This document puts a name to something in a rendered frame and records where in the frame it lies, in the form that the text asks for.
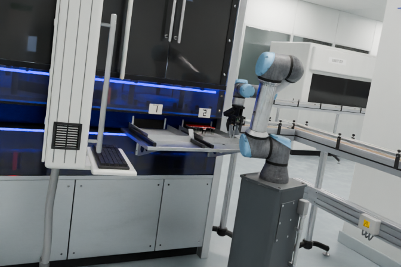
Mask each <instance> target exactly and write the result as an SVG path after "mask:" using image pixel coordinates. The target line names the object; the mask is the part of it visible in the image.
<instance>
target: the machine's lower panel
mask: <svg viewBox="0 0 401 267"><path fill-rule="evenodd" d="M212 178H213V175H137V176H120V175H59V176H58V183H57V189H56V194H55V199H54V207H53V231H52V244H51V254H50V261H55V260H66V258H67V259H79V258H85V257H97V256H109V255H116V254H128V253H139V252H152V251H154V250H155V251H158V250H171V249H182V248H189V247H201V246H202V243H203V235H204V230H205V222H206V215H207V211H208V203H209V195H210V190H211V183H212ZM75 180H76V182H75ZM49 181H50V175H0V266H5V265H17V264H24V263H36V262H39V260H40V257H41V256H42V250H43V245H44V217H45V216H44V215H45V202H46V197H47V191H48V186H49ZM163 183H164V186H163ZM74 185H75V193H74V199H73V191H74ZM162 188H163V190H162ZM161 197H162V199H161ZM72 202H73V210H72ZM160 205H161V208H160ZM159 210H160V212H159ZM71 212H72V220H71V227H70V219H71ZM158 219H159V221H158ZM157 228H158V230H157ZM69 230H70V237H69ZM156 232H157V234H156ZM68 240H69V248H68V254H67V247H68ZM155 241H156V243H155Z"/></svg>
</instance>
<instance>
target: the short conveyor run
mask: <svg viewBox="0 0 401 267"><path fill-rule="evenodd" d="M246 123H251V120H247V119H245V125H243V126H239V128H238V131H239V135H241V134H245V131H246V129H248V128H249V127H250V124H246ZM271 125H275V126H271ZM286 126H293V124H288V123H286V122H282V120H279V122H271V117H270V118H269V122H268V126H267V130H266V132H267V133H268V136H269V135H270V134H275V135H280V136H283V137H285V138H288V139H290V140H291V141H294V136H295V129H289V128H287V127H286Z"/></svg>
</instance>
